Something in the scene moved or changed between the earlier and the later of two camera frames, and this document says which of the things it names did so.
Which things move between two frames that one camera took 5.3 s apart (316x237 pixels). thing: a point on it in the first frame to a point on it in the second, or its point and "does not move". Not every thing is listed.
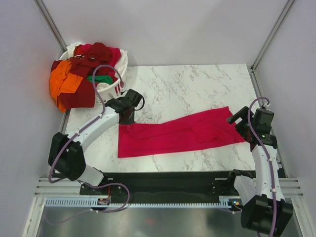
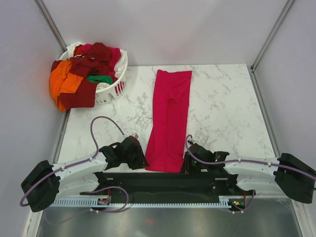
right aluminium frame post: [255, 62] does not move
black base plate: [164, 184] does not move
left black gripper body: [131, 119] to [134, 160]
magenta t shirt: [213, 128] to [172, 90]
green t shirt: [99, 79] does not move
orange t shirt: [60, 81] does not move
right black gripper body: [243, 127] to [191, 166]
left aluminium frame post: [51, 24] does not move
